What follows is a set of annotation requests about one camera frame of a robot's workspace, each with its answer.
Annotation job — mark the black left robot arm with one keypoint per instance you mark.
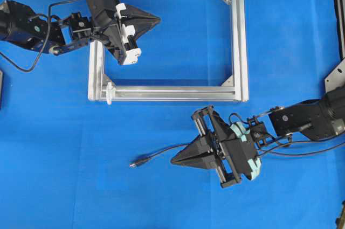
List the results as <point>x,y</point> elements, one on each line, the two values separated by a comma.
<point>21,26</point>

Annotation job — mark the aluminium extrusion frame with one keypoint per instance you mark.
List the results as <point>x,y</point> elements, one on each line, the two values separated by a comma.
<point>234,88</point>

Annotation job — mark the black rail at right edge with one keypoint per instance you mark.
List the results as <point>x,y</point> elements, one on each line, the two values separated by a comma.
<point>339,10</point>

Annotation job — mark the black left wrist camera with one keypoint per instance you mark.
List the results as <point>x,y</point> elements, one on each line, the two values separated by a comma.
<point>102,12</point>

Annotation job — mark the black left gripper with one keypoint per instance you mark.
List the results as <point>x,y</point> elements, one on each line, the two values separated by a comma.
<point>121,36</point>

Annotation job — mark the dark object at left edge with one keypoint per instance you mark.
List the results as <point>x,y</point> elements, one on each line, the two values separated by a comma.
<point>1,85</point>

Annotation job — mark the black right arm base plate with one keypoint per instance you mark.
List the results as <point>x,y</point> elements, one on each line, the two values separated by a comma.
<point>335,79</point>

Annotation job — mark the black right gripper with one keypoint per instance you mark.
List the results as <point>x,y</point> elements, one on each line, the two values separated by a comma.
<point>208,149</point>

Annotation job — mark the right wrist camera with tape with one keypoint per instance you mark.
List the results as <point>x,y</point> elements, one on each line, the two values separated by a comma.
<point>242,151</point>

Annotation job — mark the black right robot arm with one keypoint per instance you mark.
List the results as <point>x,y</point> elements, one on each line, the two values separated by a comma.
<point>315,119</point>

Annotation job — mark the yellow object bottom right corner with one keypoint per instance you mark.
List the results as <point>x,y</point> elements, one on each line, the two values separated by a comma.
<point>340,220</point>

